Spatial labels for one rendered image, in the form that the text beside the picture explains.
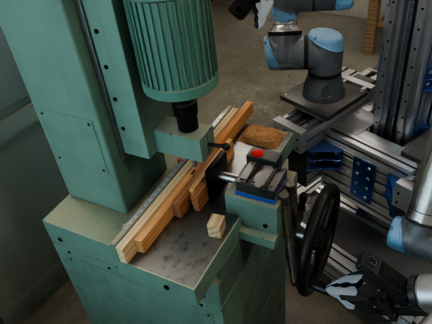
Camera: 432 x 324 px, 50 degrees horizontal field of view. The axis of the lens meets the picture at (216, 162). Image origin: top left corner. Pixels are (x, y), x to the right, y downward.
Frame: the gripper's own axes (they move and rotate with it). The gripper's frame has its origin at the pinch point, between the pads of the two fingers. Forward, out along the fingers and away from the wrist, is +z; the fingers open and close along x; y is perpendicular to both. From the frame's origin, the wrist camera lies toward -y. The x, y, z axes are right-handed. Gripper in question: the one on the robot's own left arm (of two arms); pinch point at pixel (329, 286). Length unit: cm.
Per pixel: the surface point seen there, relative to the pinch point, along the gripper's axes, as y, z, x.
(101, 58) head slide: -69, 24, 4
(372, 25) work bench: 25, 68, 275
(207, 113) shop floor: 5, 151, 160
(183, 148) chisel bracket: -40.9, 22.8, 7.8
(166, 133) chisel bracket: -46, 25, 8
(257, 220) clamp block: -19.0, 11.1, 3.5
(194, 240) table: -24.3, 20.9, -7.6
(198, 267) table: -22.0, 16.9, -14.1
